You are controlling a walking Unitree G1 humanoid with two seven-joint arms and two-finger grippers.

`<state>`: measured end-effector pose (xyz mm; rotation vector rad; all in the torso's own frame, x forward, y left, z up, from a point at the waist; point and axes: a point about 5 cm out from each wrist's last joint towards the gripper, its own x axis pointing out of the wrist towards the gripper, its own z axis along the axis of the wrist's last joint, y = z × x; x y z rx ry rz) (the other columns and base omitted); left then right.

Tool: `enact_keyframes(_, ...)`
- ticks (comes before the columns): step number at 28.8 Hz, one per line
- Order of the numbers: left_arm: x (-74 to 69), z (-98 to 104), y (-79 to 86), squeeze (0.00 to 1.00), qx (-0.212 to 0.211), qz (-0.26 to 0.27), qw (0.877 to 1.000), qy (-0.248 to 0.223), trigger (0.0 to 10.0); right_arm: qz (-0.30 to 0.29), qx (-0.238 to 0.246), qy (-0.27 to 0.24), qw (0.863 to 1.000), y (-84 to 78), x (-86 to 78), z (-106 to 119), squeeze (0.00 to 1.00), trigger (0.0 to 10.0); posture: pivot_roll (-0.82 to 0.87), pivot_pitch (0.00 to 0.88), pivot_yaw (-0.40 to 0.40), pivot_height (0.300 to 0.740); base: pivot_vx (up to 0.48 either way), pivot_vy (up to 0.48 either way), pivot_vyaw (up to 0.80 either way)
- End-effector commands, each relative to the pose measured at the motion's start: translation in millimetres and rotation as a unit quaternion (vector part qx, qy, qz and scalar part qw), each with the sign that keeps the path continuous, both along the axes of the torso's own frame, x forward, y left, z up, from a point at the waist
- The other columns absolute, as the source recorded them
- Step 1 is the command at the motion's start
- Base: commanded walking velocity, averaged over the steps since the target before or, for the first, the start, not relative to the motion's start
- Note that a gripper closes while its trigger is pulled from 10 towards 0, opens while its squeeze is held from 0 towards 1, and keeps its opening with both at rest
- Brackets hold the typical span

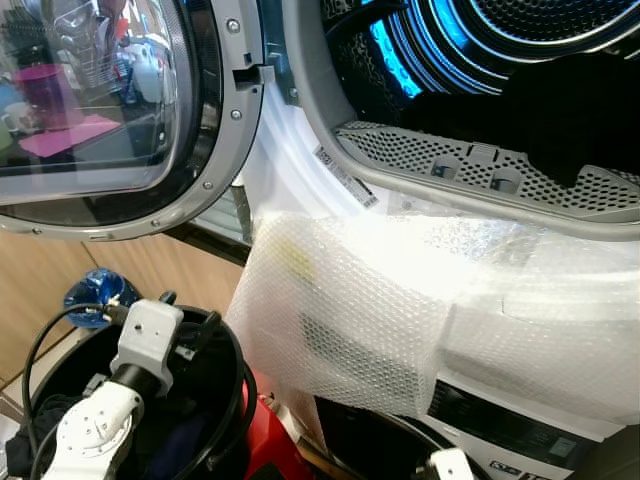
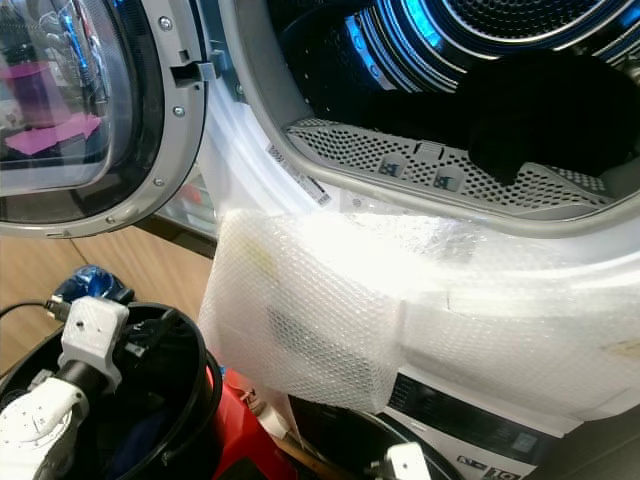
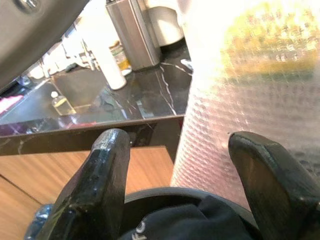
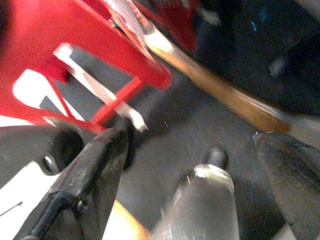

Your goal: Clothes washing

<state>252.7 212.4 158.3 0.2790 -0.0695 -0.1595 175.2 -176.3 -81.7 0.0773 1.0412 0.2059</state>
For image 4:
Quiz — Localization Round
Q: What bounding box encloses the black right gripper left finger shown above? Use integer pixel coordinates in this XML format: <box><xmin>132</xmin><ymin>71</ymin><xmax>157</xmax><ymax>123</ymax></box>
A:
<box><xmin>14</xmin><ymin>126</ymin><xmax>131</xmax><ymax>240</ymax></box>

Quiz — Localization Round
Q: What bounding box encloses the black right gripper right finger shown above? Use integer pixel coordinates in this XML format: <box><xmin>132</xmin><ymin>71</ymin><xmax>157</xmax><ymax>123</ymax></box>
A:
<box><xmin>254</xmin><ymin>131</ymin><xmax>320</xmax><ymax>240</ymax></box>

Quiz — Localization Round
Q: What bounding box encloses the brown wooden plinth strip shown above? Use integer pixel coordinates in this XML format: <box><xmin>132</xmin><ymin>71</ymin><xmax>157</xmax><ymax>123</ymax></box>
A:
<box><xmin>146</xmin><ymin>31</ymin><xmax>295</xmax><ymax>135</ymax></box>

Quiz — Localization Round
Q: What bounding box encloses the red plastic stool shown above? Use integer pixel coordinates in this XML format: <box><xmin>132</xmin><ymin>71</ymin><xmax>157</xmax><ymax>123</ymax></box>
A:
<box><xmin>0</xmin><ymin>0</ymin><xmax>201</xmax><ymax>134</ymax></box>

